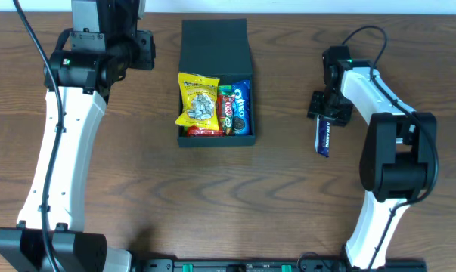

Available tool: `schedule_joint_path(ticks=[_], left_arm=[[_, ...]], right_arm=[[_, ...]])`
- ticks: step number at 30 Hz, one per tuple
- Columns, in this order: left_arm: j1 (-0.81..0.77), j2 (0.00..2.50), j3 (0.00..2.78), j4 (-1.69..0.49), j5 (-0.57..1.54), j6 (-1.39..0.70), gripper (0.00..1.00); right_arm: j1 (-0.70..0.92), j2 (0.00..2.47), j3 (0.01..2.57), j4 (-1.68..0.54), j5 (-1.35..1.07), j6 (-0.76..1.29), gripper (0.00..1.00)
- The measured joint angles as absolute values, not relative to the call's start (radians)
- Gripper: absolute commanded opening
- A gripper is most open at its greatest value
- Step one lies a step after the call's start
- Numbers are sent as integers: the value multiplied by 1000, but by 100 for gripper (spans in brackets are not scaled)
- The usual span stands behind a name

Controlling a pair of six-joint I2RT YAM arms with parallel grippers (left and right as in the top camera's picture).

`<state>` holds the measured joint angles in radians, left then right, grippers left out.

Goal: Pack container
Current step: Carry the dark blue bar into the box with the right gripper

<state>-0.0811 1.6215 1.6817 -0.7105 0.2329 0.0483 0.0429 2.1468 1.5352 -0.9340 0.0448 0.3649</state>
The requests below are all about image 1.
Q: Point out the yellow snack bag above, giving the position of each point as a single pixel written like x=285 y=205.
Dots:
x=199 y=97

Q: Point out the green Haribo candy bag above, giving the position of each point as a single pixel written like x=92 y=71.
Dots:
x=222 y=90

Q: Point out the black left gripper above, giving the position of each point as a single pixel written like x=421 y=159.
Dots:
x=145 y=49

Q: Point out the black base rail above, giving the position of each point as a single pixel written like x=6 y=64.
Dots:
x=305 y=265

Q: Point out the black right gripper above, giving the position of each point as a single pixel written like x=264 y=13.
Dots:
x=330 y=111

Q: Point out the blue Oreo cookie pack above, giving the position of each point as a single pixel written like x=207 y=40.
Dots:
x=241 y=107

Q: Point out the black box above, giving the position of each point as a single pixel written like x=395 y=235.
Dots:
x=221 y=49

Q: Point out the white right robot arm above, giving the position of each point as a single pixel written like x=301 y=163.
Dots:
x=398 y=164

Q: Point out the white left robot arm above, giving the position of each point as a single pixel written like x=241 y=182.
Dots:
x=50 y=231

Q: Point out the dark blue chocolate bar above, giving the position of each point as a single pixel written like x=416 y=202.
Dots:
x=322 y=138

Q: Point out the red Hacks candy bag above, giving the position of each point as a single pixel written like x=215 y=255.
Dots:
x=194 y=131

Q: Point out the red green KitKat bar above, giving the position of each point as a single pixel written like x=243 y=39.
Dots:
x=227 y=114

